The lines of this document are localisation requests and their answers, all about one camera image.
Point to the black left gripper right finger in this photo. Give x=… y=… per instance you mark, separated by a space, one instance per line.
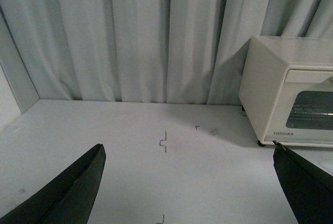
x=307 y=188

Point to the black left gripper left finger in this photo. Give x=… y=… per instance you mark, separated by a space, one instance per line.
x=69 y=197

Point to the white Toshiba toaster oven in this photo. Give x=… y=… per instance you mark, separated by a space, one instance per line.
x=268 y=60

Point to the grey-white curtain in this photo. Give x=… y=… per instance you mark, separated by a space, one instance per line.
x=151 y=51

